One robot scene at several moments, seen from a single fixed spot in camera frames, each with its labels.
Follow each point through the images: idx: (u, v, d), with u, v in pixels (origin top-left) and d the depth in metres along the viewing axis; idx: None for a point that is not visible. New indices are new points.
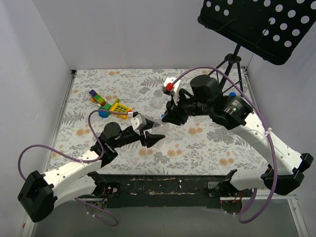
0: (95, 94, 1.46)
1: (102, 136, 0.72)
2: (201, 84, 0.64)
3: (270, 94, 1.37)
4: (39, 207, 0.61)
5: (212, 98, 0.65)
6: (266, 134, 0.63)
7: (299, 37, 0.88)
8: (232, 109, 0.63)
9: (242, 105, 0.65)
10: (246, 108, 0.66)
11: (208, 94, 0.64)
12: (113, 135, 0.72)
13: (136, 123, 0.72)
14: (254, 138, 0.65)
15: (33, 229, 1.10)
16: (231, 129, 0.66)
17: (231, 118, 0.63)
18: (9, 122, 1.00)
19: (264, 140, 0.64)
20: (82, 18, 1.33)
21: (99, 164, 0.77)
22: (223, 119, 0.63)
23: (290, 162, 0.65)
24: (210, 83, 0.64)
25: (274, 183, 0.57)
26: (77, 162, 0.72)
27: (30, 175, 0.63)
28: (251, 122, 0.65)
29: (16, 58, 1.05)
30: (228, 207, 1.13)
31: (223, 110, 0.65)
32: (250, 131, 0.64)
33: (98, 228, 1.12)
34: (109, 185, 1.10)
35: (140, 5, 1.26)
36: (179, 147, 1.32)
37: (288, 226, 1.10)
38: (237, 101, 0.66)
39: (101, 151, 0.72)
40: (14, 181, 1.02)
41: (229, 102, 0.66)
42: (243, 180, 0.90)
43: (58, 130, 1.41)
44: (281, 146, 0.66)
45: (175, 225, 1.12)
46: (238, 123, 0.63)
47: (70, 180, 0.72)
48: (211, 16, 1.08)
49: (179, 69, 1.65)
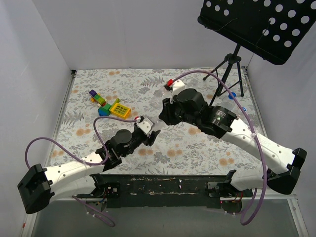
0: (95, 94, 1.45)
1: (112, 141, 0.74)
2: (187, 99, 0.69)
3: (269, 94, 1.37)
4: (33, 201, 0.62)
5: (198, 110, 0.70)
6: (253, 136, 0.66)
7: (299, 37, 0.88)
8: (217, 120, 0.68)
9: (225, 114, 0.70)
10: (230, 116, 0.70)
11: (195, 106, 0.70)
12: (123, 141, 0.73)
13: (146, 126, 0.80)
14: (243, 142, 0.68)
15: (33, 230, 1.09)
16: (220, 138, 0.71)
17: (218, 128, 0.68)
18: (9, 122, 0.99)
19: (252, 141, 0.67)
20: (82, 18, 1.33)
21: (101, 169, 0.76)
22: (210, 130, 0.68)
23: (283, 159, 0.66)
24: (195, 97, 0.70)
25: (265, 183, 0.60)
26: (80, 162, 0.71)
27: (33, 167, 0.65)
28: (237, 128, 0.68)
29: (16, 58, 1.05)
30: (228, 207, 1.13)
31: (209, 121, 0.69)
32: (236, 136, 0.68)
33: (98, 228, 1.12)
34: (109, 185, 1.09)
35: (140, 5, 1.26)
36: (179, 147, 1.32)
37: (287, 226, 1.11)
38: (220, 110, 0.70)
39: (106, 156, 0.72)
40: (14, 181, 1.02)
41: (214, 112, 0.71)
42: (243, 180, 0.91)
43: (58, 130, 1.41)
44: (271, 145, 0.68)
45: (175, 225, 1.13)
46: (225, 132, 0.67)
47: (70, 179, 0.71)
48: (211, 16, 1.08)
49: (179, 69, 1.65)
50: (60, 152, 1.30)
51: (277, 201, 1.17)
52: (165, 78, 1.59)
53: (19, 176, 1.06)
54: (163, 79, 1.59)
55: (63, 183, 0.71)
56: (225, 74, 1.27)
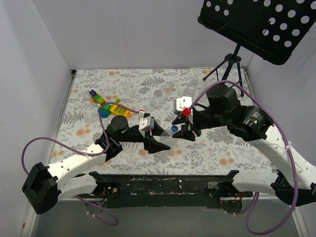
0: (95, 94, 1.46)
1: (110, 130, 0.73)
2: (218, 95, 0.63)
3: (270, 93, 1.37)
4: (43, 199, 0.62)
5: (230, 108, 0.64)
6: (287, 148, 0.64)
7: (299, 37, 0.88)
8: (252, 122, 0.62)
9: (263, 117, 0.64)
10: (266, 120, 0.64)
11: (226, 104, 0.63)
12: (120, 127, 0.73)
13: (142, 124, 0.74)
14: (274, 152, 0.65)
15: (33, 230, 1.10)
16: (251, 141, 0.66)
17: (252, 130, 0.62)
18: (10, 122, 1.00)
19: (284, 154, 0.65)
20: (82, 18, 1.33)
21: (103, 157, 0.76)
22: (243, 132, 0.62)
23: (308, 177, 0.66)
24: (228, 94, 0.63)
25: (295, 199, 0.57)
26: (82, 154, 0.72)
27: (34, 166, 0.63)
28: (271, 136, 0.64)
29: (16, 58, 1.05)
30: (228, 207, 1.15)
31: (242, 121, 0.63)
32: (270, 145, 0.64)
33: (98, 228, 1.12)
34: (109, 185, 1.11)
35: (140, 5, 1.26)
36: (178, 147, 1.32)
37: (288, 227, 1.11)
38: (257, 112, 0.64)
39: (107, 145, 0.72)
40: (14, 181, 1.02)
41: (249, 113, 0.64)
42: (247, 183, 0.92)
43: (58, 130, 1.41)
44: (300, 160, 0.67)
45: (175, 225, 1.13)
46: (259, 137, 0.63)
47: (74, 173, 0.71)
48: (211, 16, 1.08)
49: (179, 69, 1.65)
50: (60, 152, 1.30)
51: (277, 201, 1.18)
52: (165, 78, 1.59)
53: (19, 177, 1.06)
54: (163, 79, 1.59)
55: (68, 177, 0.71)
56: (225, 74, 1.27)
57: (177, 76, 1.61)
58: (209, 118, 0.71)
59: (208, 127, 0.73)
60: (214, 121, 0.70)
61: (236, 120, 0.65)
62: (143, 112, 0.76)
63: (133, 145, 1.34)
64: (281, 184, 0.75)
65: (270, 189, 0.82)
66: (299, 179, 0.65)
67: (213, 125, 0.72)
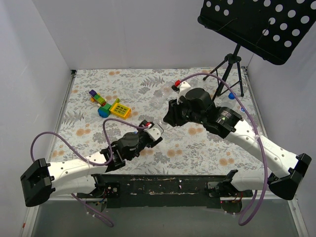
0: (95, 94, 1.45)
1: (119, 143, 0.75)
2: (195, 97, 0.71)
3: (270, 94, 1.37)
4: (34, 195, 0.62)
5: (205, 109, 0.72)
6: (257, 138, 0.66)
7: (299, 37, 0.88)
8: (221, 119, 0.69)
9: (232, 115, 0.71)
10: (235, 117, 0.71)
11: (201, 105, 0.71)
12: (130, 144, 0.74)
13: (156, 133, 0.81)
14: (246, 143, 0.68)
15: (33, 230, 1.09)
16: (225, 138, 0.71)
17: (223, 128, 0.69)
18: (9, 122, 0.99)
19: (255, 143, 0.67)
20: (82, 18, 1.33)
21: (104, 169, 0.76)
22: (215, 129, 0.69)
23: (285, 163, 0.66)
24: (202, 96, 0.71)
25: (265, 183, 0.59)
26: (84, 161, 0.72)
27: (36, 160, 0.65)
28: (241, 128, 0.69)
29: (16, 58, 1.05)
30: (228, 207, 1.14)
31: (215, 120, 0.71)
32: (240, 136, 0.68)
33: (98, 228, 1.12)
34: (109, 185, 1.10)
35: (140, 5, 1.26)
36: (179, 147, 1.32)
37: (287, 226, 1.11)
38: (226, 111, 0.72)
39: (110, 157, 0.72)
40: (14, 181, 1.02)
41: (219, 112, 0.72)
42: (245, 181, 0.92)
43: (58, 130, 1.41)
44: (274, 147, 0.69)
45: (175, 225, 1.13)
46: (229, 132, 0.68)
47: (72, 177, 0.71)
48: (211, 16, 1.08)
49: (179, 69, 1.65)
50: (60, 152, 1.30)
51: (277, 201, 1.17)
52: (165, 78, 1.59)
53: (19, 176, 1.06)
54: (164, 79, 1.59)
55: (65, 180, 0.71)
56: (225, 74, 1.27)
57: (177, 76, 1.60)
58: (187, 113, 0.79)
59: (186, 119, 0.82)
60: (190, 118, 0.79)
61: (211, 119, 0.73)
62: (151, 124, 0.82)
63: None
64: (274, 177, 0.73)
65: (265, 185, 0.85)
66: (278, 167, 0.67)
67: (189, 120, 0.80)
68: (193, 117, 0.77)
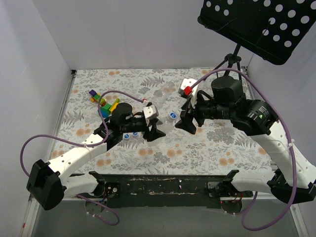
0: (95, 94, 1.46)
1: (114, 115, 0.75)
2: (224, 87, 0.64)
3: (270, 94, 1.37)
4: (49, 195, 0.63)
5: (235, 101, 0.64)
6: (289, 146, 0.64)
7: (299, 37, 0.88)
8: (257, 115, 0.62)
9: (269, 112, 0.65)
10: (272, 116, 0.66)
11: (231, 96, 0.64)
12: (126, 113, 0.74)
13: (148, 112, 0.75)
14: (276, 149, 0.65)
15: (33, 230, 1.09)
16: (253, 136, 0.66)
17: (256, 125, 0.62)
18: (9, 122, 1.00)
19: (286, 152, 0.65)
20: (82, 17, 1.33)
21: (104, 147, 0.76)
22: (246, 125, 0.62)
23: (307, 177, 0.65)
24: (233, 85, 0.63)
25: (293, 194, 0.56)
26: (82, 146, 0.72)
27: (34, 164, 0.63)
28: (275, 132, 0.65)
29: (16, 58, 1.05)
30: (228, 207, 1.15)
31: (246, 115, 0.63)
32: (273, 141, 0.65)
33: (98, 228, 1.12)
34: (109, 185, 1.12)
35: (140, 5, 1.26)
36: (179, 147, 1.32)
37: (288, 227, 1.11)
38: (263, 107, 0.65)
39: (106, 134, 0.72)
40: (14, 181, 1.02)
41: (254, 107, 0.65)
42: (246, 183, 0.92)
43: (58, 130, 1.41)
44: (300, 159, 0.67)
45: (175, 225, 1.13)
46: (263, 132, 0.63)
47: (76, 166, 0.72)
48: (211, 16, 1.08)
49: (179, 69, 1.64)
50: (60, 152, 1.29)
51: (277, 202, 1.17)
52: (165, 78, 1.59)
53: (19, 176, 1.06)
54: (164, 79, 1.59)
55: (71, 171, 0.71)
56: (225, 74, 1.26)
57: (177, 76, 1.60)
58: (212, 108, 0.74)
59: (210, 116, 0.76)
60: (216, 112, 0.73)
61: (241, 113, 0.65)
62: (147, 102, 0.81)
63: (133, 144, 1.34)
64: (277, 181, 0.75)
65: (266, 187, 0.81)
66: (299, 178, 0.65)
67: (214, 116, 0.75)
68: (220, 112, 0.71)
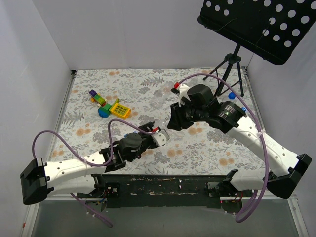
0: (95, 94, 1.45)
1: (121, 144, 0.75)
2: (195, 92, 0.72)
3: (270, 93, 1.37)
4: (30, 195, 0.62)
5: (206, 104, 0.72)
6: (259, 135, 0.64)
7: (299, 37, 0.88)
8: (224, 114, 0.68)
9: (235, 110, 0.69)
10: (239, 112, 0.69)
11: (202, 100, 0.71)
12: (132, 145, 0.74)
13: (162, 140, 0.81)
14: (247, 139, 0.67)
15: (32, 230, 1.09)
16: (226, 133, 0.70)
17: (224, 121, 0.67)
18: (9, 122, 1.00)
19: (257, 140, 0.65)
20: (82, 18, 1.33)
21: (102, 170, 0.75)
22: (217, 123, 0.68)
23: (286, 162, 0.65)
24: (203, 91, 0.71)
25: (264, 182, 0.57)
26: (81, 160, 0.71)
27: (35, 159, 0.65)
28: (244, 124, 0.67)
29: (16, 58, 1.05)
30: (228, 207, 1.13)
31: (217, 114, 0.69)
32: (242, 132, 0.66)
33: (98, 228, 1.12)
34: (109, 185, 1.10)
35: (140, 5, 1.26)
36: (179, 147, 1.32)
37: (288, 226, 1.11)
38: (230, 106, 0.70)
39: (109, 158, 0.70)
40: (14, 181, 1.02)
41: (223, 107, 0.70)
42: (243, 180, 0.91)
43: (58, 130, 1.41)
44: (275, 146, 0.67)
45: (175, 224, 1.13)
46: (231, 126, 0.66)
47: (68, 177, 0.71)
48: (211, 16, 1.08)
49: (179, 69, 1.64)
50: (60, 152, 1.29)
51: (277, 202, 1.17)
52: (166, 78, 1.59)
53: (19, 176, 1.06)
54: (164, 79, 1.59)
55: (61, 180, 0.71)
56: (225, 74, 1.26)
57: (177, 76, 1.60)
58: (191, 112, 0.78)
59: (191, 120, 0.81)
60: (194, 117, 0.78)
61: (213, 114, 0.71)
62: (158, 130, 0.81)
63: None
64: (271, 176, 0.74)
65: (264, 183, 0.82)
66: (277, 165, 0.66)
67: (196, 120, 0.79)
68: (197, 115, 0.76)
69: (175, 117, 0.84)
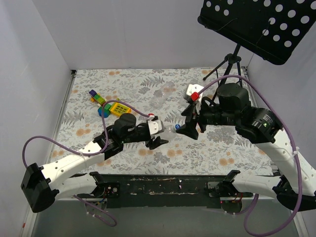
0: (94, 94, 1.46)
1: (116, 126, 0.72)
2: (230, 95, 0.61)
3: (270, 93, 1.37)
4: (37, 200, 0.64)
5: (241, 109, 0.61)
6: (294, 154, 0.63)
7: (299, 37, 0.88)
8: (262, 124, 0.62)
9: (272, 121, 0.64)
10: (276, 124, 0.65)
11: (237, 104, 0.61)
12: (127, 125, 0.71)
13: (154, 128, 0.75)
14: (280, 156, 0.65)
15: (33, 230, 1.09)
16: (257, 144, 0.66)
17: (260, 133, 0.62)
18: (9, 122, 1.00)
19: (291, 159, 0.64)
20: (82, 17, 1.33)
21: (102, 157, 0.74)
22: (251, 133, 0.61)
23: (313, 183, 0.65)
24: (240, 93, 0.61)
25: (297, 205, 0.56)
26: (77, 154, 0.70)
27: (29, 167, 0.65)
28: (279, 140, 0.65)
29: (16, 57, 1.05)
30: (229, 207, 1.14)
31: (251, 124, 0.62)
32: (278, 148, 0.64)
33: (98, 228, 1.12)
34: (109, 185, 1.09)
35: (140, 5, 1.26)
36: (179, 147, 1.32)
37: (288, 227, 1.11)
38: (267, 115, 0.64)
39: (105, 143, 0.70)
40: (14, 181, 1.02)
41: (258, 115, 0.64)
42: (248, 185, 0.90)
43: (58, 130, 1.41)
44: (306, 166, 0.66)
45: (174, 224, 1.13)
46: (267, 140, 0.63)
47: (70, 173, 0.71)
48: (211, 16, 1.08)
49: (179, 69, 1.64)
50: (60, 152, 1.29)
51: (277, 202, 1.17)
52: (166, 78, 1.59)
53: (19, 176, 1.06)
54: (164, 79, 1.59)
55: (64, 178, 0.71)
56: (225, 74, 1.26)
57: (177, 76, 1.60)
58: (216, 115, 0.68)
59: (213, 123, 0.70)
60: (219, 120, 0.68)
61: (246, 121, 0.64)
62: (152, 116, 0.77)
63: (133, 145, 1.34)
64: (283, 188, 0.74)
65: (272, 192, 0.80)
66: (304, 186, 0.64)
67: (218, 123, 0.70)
68: (223, 119, 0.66)
69: (191, 124, 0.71)
